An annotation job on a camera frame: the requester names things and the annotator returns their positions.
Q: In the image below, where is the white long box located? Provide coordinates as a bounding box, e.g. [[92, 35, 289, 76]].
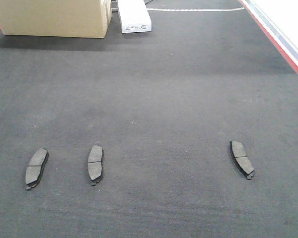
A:
[[117, 0, 152, 34]]

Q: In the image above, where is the brake pad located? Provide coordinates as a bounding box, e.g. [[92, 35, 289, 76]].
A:
[[25, 148, 49, 190], [87, 145, 103, 186], [229, 140, 254, 180]]

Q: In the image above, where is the large cardboard box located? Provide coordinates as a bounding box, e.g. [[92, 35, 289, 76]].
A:
[[0, 0, 112, 38]]

